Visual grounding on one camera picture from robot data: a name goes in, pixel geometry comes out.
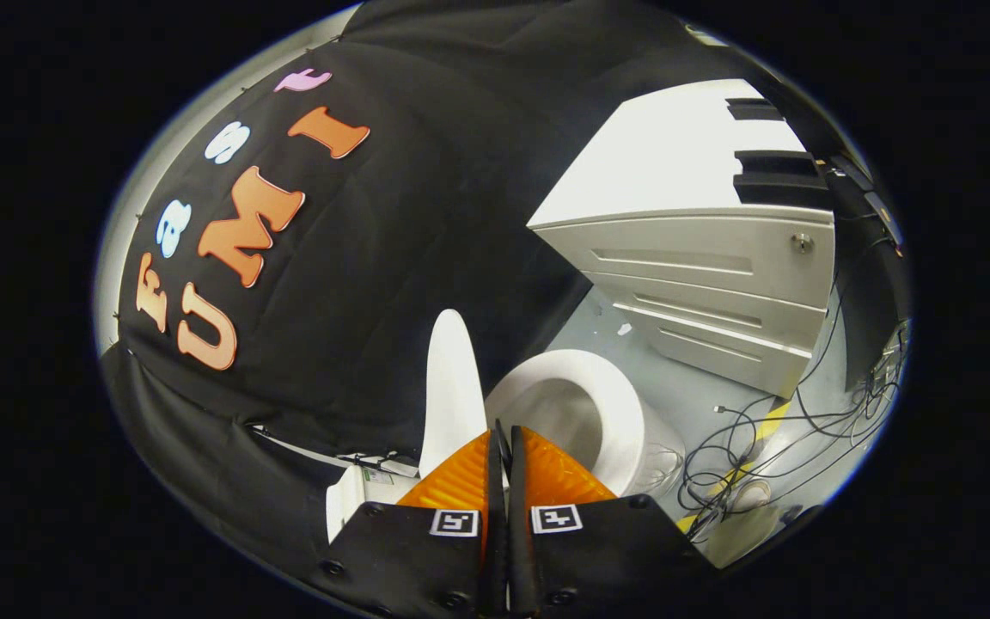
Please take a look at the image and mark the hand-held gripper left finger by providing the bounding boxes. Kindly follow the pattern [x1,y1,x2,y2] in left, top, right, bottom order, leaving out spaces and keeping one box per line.
[317,420,510,619]

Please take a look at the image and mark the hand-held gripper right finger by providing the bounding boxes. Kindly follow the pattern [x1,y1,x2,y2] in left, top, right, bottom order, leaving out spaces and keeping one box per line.
[508,426,717,619]

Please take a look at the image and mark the yellow floor tape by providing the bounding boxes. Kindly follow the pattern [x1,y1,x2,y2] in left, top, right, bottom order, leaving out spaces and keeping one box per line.
[675,400,793,532]

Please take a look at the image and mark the black backdrop cloth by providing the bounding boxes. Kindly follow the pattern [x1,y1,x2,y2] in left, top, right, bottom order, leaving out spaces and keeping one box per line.
[100,0,805,585]

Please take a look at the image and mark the white drawer cabinet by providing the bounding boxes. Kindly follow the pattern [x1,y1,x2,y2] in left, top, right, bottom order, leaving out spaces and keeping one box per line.
[528,79,837,398]

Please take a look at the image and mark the black box on cabinet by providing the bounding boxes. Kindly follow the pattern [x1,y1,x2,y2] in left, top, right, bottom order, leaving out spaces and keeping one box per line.
[734,150,834,209]
[725,97,785,122]

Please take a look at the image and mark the tangle of black cables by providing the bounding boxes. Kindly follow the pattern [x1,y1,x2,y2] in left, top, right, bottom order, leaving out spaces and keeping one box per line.
[677,232,908,536]

